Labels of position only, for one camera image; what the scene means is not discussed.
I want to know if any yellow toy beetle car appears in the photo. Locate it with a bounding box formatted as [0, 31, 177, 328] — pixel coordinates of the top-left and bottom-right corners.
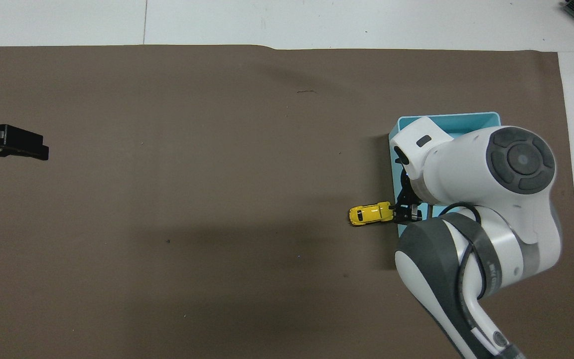
[349, 201, 396, 227]

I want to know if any light blue plastic tray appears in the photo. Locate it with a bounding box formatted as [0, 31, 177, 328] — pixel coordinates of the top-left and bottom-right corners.
[388, 112, 501, 238]

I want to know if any black cable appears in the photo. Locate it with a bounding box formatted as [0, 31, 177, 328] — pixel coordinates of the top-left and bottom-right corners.
[438, 202, 490, 313]

